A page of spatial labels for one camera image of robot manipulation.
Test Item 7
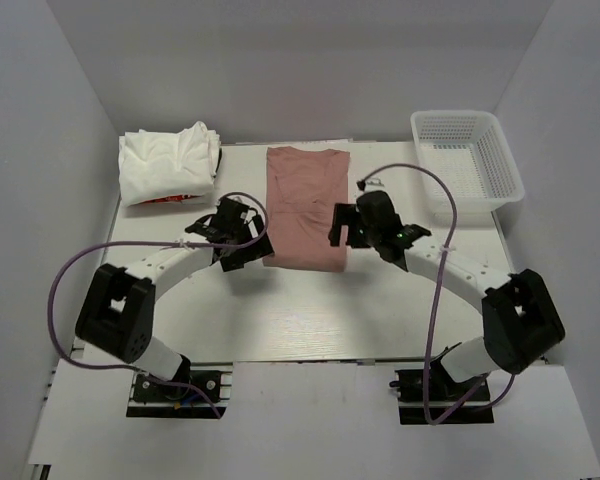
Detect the pink t shirt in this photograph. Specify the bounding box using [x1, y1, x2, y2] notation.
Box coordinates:
[263, 146, 350, 273]

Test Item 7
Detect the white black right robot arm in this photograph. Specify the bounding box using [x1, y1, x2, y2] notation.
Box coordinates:
[329, 191, 566, 399]

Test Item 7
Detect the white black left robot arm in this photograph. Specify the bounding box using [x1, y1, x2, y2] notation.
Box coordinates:
[75, 195, 273, 399]

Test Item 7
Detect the red folded shirt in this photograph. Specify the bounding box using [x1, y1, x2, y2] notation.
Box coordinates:
[144, 195, 208, 205]

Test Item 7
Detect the white folded t shirt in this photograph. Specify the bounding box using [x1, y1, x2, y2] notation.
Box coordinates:
[118, 121, 221, 207]

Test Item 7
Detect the white perforated plastic basket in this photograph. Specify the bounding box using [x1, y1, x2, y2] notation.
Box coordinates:
[410, 110, 525, 215]

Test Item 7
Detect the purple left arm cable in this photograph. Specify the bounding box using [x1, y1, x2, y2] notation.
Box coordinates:
[48, 192, 271, 419]

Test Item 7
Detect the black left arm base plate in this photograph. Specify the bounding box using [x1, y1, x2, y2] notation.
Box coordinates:
[126, 363, 234, 420]

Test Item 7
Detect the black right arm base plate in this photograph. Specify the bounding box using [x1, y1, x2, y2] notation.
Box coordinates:
[389, 369, 494, 426]

